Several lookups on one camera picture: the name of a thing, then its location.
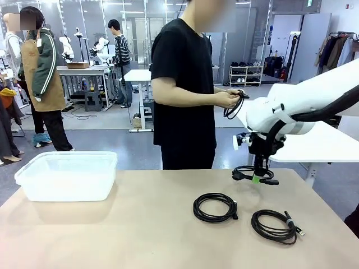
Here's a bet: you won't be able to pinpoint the grey plastic stool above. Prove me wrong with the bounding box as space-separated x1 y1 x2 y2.
84 90 105 112

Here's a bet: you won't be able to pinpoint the person in black t-shirt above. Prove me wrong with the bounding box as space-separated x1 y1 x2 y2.
150 0 218 170

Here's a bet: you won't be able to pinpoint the black stand with white head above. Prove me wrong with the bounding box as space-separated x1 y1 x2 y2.
74 27 85 62

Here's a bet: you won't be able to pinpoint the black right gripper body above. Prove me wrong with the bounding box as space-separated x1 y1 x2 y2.
248 131 287 168

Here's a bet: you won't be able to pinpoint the white shoe rack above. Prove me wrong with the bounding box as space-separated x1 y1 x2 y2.
229 64 264 87

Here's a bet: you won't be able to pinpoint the thin black looped cable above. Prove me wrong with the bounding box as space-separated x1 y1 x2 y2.
223 89 250 120

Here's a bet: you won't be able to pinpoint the thick black power cable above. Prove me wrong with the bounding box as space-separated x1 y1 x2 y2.
231 165 280 186

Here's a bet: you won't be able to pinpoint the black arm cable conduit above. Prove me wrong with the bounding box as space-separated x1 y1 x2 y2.
262 85 359 157

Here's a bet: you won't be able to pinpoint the black luggage bags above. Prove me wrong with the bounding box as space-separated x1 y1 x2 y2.
264 55 287 78

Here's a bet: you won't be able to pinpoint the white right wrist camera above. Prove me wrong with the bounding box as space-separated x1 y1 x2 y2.
233 133 251 151

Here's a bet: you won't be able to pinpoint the black camera tripod pole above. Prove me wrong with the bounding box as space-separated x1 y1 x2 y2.
286 31 301 84

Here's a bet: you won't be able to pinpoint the person in striped sweater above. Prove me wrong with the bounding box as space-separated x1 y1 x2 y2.
108 18 134 109

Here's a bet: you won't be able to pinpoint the person's left hand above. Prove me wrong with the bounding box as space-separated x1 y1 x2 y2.
224 88 246 98

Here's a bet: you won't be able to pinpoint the person's right hand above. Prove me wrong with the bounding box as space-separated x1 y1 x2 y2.
215 91 240 109

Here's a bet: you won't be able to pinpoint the person in brown apron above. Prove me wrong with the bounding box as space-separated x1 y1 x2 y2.
18 6 75 152

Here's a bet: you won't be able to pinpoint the black cable white tip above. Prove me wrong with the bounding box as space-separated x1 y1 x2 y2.
192 192 240 224

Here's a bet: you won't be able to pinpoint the clear plastic storage box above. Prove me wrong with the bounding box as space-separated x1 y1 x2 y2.
14 151 118 202

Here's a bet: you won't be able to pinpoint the clothes rack with coats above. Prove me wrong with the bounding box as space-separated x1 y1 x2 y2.
314 32 359 75

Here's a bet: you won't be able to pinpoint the person's right forearm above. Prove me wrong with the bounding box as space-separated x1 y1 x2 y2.
153 83 221 108

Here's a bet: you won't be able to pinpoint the black cable silver plug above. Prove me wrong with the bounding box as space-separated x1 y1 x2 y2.
251 209 306 245

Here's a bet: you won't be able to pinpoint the white height-adjustable table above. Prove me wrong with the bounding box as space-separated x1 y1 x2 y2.
235 112 359 188

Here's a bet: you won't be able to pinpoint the white background desk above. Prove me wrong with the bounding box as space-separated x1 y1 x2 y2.
123 69 155 133

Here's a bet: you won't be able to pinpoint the grey workbench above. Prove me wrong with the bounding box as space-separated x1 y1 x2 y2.
57 64 113 109

